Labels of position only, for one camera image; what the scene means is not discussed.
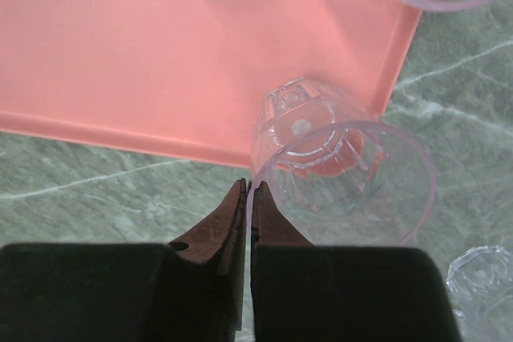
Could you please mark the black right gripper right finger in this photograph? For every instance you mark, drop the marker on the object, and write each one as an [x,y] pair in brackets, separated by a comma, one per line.
[304,292]

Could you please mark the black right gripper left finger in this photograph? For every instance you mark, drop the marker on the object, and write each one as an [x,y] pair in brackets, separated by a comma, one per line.
[190,289]

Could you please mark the pink plastic tray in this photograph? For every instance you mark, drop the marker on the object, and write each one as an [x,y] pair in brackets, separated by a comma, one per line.
[186,78]

